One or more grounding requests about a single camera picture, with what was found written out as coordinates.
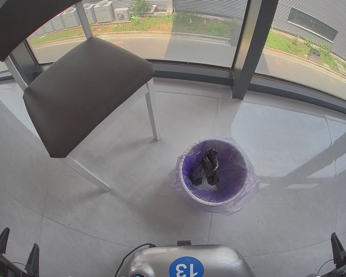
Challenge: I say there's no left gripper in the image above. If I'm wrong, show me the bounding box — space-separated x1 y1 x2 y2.
0 227 40 277

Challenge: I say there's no purple plastic bag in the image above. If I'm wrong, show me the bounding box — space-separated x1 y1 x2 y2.
169 136 261 216

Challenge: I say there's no white trash bin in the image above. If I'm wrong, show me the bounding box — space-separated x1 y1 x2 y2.
177 139 250 206

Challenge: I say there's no black plastic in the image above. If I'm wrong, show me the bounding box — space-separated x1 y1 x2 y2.
189 148 220 186

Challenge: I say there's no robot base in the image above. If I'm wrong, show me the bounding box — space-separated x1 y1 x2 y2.
124 240 255 277

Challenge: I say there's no white printed wrapper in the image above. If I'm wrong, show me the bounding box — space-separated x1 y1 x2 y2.
194 182 219 194

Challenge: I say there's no grey padded chair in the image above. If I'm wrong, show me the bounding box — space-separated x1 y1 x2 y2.
0 0 161 192

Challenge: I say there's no window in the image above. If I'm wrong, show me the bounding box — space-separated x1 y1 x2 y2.
0 0 346 107

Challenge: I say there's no black cable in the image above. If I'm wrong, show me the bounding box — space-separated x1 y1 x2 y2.
114 243 157 277

